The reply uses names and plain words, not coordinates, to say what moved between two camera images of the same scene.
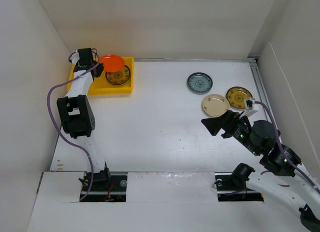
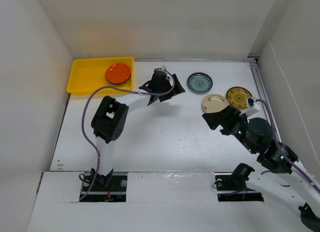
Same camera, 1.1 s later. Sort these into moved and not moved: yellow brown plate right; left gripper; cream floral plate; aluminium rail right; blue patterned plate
Moved: left gripper
Not moved: aluminium rail right; cream floral plate; blue patterned plate; yellow brown plate right
